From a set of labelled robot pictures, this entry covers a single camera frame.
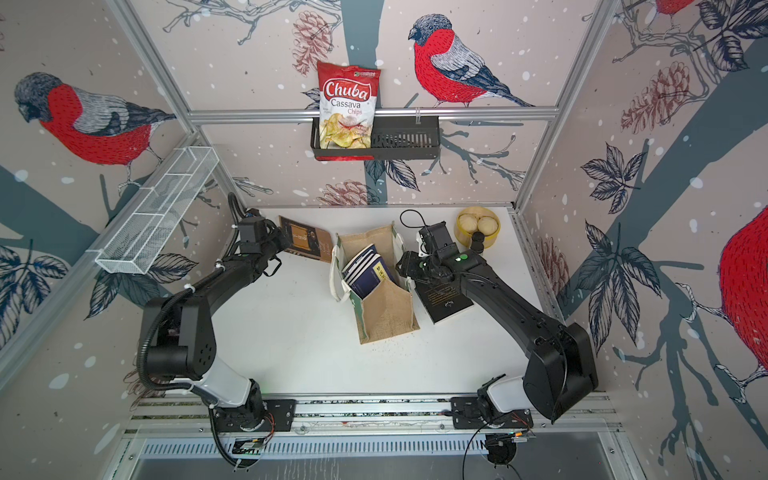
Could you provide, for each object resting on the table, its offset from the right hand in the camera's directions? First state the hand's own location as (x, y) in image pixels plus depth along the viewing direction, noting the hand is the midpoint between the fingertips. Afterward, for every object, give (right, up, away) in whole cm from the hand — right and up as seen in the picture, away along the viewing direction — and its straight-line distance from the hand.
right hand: (401, 266), depth 82 cm
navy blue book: (-12, +1, +3) cm, 12 cm away
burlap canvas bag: (-3, -13, +1) cm, 13 cm away
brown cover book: (-32, +7, +18) cm, 37 cm away
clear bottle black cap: (+26, +5, +17) cm, 31 cm away
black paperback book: (+14, -12, +11) cm, 21 cm away
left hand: (-35, +12, +11) cm, 39 cm away
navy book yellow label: (-8, -3, +3) cm, 10 cm away
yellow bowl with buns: (+29, +15, +29) cm, 44 cm away
